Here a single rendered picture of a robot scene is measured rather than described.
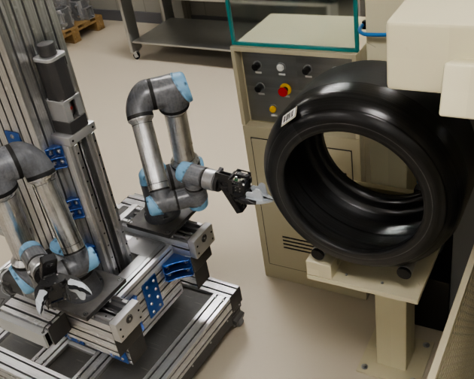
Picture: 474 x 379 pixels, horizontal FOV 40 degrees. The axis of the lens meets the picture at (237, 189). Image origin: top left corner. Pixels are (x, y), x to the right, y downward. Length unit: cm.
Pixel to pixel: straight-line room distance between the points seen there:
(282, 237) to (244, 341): 53
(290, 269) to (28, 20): 177
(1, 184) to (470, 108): 141
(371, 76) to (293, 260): 160
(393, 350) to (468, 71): 180
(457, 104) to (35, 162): 133
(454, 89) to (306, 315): 209
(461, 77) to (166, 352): 193
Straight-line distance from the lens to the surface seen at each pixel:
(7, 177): 210
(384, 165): 227
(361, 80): 180
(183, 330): 290
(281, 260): 328
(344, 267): 220
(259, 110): 288
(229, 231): 375
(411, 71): 137
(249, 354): 305
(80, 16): 739
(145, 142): 231
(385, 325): 277
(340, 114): 173
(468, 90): 125
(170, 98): 233
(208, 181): 220
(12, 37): 224
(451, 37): 132
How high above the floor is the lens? 225
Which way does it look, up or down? 33 degrees down
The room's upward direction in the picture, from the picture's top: 10 degrees counter-clockwise
